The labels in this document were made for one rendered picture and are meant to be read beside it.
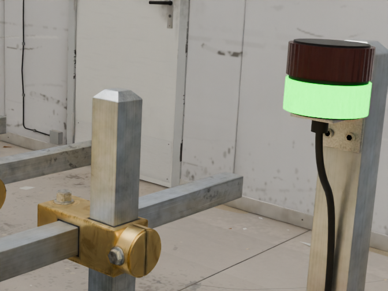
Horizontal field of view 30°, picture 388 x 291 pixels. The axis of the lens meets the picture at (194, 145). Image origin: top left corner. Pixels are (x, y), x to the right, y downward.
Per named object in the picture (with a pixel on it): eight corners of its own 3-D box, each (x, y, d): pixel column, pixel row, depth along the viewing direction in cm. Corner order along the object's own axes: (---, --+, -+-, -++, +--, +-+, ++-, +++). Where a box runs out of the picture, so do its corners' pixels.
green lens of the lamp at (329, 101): (309, 100, 56) (312, 71, 55) (382, 112, 52) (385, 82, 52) (267, 108, 51) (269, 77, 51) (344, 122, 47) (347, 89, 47)
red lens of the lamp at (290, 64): (312, 67, 55) (314, 38, 55) (386, 78, 52) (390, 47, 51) (269, 73, 50) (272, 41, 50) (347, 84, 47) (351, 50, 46)
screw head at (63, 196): (64, 197, 79) (64, 187, 79) (77, 201, 78) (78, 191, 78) (49, 201, 78) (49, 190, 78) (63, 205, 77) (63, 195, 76)
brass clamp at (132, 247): (74, 235, 82) (75, 193, 81) (164, 268, 74) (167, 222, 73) (32, 249, 78) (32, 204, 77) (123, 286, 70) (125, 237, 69)
